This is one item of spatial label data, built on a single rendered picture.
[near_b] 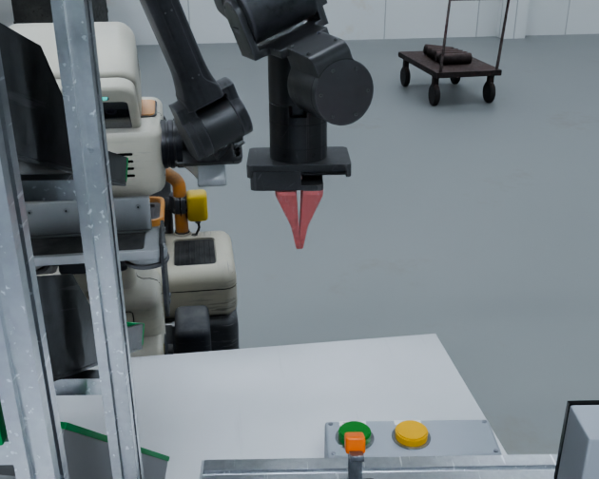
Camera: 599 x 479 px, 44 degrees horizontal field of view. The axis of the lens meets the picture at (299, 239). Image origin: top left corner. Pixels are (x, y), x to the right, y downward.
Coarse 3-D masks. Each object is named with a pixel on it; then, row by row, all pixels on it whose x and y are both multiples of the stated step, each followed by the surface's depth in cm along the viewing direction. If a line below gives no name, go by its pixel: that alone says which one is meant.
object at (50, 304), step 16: (48, 288) 50; (64, 288) 52; (80, 288) 55; (48, 304) 50; (64, 304) 52; (80, 304) 55; (48, 320) 50; (64, 320) 53; (80, 320) 55; (48, 336) 50; (64, 336) 53; (80, 336) 55; (128, 336) 65; (48, 352) 51; (64, 352) 53; (80, 352) 56; (64, 368) 53; (80, 368) 56
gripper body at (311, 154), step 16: (272, 112) 72; (288, 112) 71; (304, 112) 72; (272, 128) 73; (288, 128) 72; (304, 128) 72; (320, 128) 73; (272, 144) 74; (288, 144) 72; (304, 144) 72; (320, 144) 73; (256, 160) 74; (272, 160) 74; (288, 160) 73; (304, 160) 73; (320, 160) 74; (336, 160) 74
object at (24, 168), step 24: (0, 24) 42; (0, 48) 42; (24, 48) 45; (24, 72) 45; (48, 72) 48; (24, 96) 45; (48, 96) 48; (24, 120) 45; (48, 120) 49; (24, 144) 46; (48, 144) 49; (24, 168) 51; (48, 168) 50; (120, 168) 61
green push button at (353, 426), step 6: (342, 426) 93; (348, 426) 93; (354, 426) 93; (360, 426) 93; (366, 426) 93; (342, 432) 92; (366, 432) 92; (342, 438) 91; (366, 438) 91; (366, 444) 91
